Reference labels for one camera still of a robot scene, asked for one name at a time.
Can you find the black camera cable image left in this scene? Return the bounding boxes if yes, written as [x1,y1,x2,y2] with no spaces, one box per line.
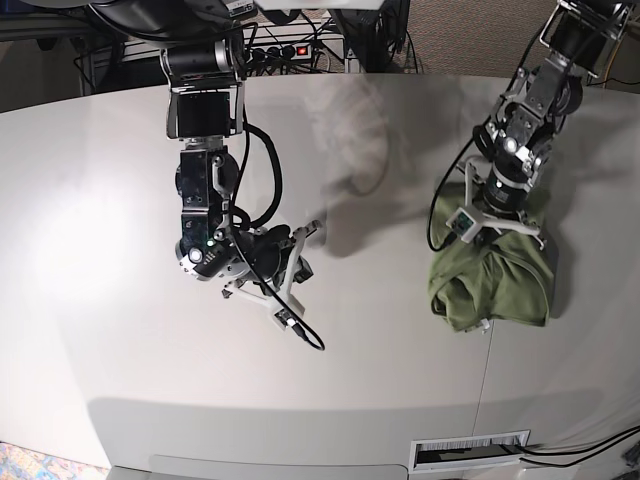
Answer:
[224,120,326,352]

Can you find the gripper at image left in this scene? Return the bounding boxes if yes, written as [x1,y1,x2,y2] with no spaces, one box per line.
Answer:
[220,220,323,320]

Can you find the black cable at grommet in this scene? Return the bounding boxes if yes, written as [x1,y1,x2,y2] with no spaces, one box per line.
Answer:
[519,427,640,469]

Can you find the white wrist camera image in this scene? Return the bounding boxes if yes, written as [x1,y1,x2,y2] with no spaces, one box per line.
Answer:
[446,205,484,244]
[273,309,298,330]

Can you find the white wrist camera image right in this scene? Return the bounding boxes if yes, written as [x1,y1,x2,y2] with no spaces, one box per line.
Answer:
[446,205,484,244]

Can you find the black camera cable image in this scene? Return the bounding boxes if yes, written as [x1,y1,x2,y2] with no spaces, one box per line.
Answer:
[426,137,474,253]
[224,120,326,352]

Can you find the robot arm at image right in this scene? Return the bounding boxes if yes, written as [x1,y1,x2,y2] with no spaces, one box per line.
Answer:
[446,1,636,244]

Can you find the table cable grommet slot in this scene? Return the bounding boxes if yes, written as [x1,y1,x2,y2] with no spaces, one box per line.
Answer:
[408,430,531,474]

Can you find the white power strip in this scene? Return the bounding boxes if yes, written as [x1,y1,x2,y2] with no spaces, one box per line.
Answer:
[247,45,313,63]

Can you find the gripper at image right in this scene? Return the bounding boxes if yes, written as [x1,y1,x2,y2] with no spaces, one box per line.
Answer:
[462,159,545,250]

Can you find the black camera cable image right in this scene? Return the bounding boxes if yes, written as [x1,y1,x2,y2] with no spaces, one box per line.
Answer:
[426,137,474,253]

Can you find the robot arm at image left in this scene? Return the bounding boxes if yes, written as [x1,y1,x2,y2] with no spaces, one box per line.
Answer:
[89,1,320,326]

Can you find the green T-shirt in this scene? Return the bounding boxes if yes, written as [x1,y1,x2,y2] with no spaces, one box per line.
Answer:
[427,179,556,334]

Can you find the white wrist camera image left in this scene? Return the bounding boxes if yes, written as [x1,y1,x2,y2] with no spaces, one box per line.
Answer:
[273,309,298,330]

